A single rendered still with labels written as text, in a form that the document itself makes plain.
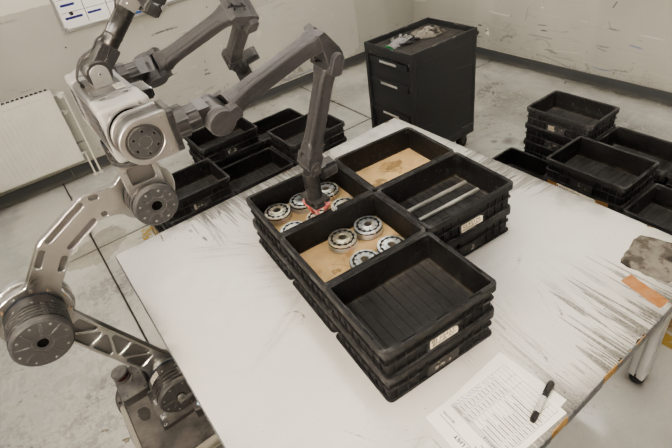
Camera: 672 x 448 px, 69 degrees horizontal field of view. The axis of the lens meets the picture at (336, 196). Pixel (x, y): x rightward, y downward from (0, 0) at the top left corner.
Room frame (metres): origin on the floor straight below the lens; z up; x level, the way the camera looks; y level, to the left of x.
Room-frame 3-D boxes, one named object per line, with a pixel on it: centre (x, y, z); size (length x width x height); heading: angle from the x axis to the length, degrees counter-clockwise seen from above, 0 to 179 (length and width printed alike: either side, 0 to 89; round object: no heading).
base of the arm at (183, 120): (1.18, 0.36, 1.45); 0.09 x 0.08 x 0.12; 32
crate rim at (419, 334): (0.97, -0.17, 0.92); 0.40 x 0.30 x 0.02; 117
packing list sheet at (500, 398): (0.69, -0.33, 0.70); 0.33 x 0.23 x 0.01; 122
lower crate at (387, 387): (0.97, -0.17, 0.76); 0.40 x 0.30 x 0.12; 117
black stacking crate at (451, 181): (1.42, -0.39, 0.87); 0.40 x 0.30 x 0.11; 117
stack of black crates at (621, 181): (1.89, -1.28, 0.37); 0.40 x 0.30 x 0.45; 31
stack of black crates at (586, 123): (2.44, -1.41, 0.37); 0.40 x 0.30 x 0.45; 32
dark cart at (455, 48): (3.19, -0.72, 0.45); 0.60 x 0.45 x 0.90; 122
